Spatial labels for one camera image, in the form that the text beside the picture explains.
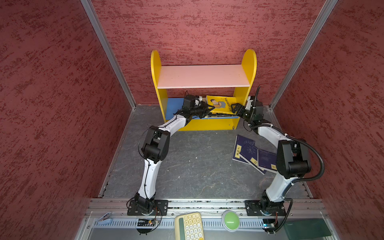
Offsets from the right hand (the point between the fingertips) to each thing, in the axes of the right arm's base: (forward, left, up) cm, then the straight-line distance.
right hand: (234, 109), depth 95 cm
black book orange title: (-3, +10, -2) cm, 10 cm away
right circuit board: (-60, -8, -18) cm, 63 cm away
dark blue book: (-16, -5, -17) cm, 24 cm away
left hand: (-2, +13, +2) cm, 13 cm away
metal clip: (-55, +70, -15) cm, 91 cm away
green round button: (-58, +10, -17) cm, 62 cm away
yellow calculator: (-60, +30, -16) cm, 69 cm away
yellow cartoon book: (+5, +7, 0) cm, 8 cm away
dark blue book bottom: (-24, -8, -17) cm, 30 cm away
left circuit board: (-58, +51, -19) cm, 79 cm away
